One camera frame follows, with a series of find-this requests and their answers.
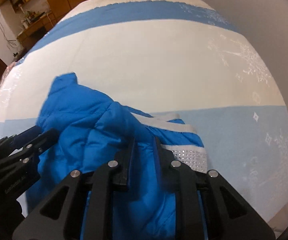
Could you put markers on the wooden desk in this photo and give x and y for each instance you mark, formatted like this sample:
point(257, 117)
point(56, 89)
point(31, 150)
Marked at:
point(30, 36)

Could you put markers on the blue puffer jacket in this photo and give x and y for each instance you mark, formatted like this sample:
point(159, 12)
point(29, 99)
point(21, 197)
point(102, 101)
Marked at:
point(93, 128)

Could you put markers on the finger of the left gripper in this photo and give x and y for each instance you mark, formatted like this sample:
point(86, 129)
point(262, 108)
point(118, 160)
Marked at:
point(22, 139)
point(43, 142)

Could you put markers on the blue and white bed sheet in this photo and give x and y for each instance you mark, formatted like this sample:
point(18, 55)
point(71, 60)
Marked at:
point(173, 58)

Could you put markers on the pink floral quilt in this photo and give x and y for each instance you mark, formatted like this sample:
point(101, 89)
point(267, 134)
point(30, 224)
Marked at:
point(6, 72)

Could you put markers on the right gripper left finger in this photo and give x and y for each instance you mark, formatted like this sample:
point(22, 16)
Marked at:
point(81, 206)

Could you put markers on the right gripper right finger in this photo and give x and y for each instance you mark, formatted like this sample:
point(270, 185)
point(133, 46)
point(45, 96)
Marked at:
point(206, 205)

